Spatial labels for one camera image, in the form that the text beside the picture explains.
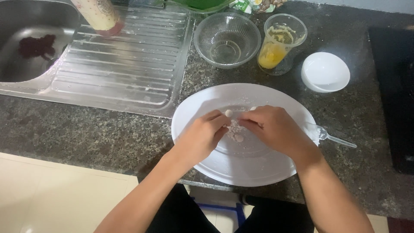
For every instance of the person's right hand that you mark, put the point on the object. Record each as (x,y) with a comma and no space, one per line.
(278,129)

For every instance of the person's left hand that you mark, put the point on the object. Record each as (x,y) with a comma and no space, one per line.
(197,139)

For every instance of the pile of white flour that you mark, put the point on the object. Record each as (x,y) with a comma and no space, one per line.
(233,129)

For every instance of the small floured dough ball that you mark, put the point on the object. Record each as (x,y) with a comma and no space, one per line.
(239,138)
(228,113)

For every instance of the large white oval plate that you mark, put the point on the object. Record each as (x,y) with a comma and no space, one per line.
(245,168)

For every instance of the clear plastic spoon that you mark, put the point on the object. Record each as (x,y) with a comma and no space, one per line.
(336,139)

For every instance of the small white bowl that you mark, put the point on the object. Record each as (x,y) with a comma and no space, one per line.
(325,72)

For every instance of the person's black trousers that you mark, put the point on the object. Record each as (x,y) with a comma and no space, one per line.
(181,213)

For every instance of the blue-edged floor mat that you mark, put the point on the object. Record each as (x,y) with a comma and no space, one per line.
(226,213)

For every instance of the clear cup with yellow batter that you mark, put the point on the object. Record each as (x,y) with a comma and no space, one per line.
(279,45)

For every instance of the stainless steel sink with drainboard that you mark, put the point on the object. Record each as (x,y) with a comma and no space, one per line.
(129,64)

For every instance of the clear glass bowl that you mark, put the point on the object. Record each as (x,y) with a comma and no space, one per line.
(227,40)

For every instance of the black cooktop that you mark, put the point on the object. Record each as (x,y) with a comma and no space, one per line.
(393,97)

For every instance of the printed food packet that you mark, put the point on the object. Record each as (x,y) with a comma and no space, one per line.
(258,5)

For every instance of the green plastic basin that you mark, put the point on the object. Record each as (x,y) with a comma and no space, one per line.
(200,4)

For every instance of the cream bottle with red cap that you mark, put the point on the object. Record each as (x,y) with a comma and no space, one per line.
(100,16)

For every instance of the dark red scrap in sink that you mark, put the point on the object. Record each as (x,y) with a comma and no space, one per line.
(37,46)

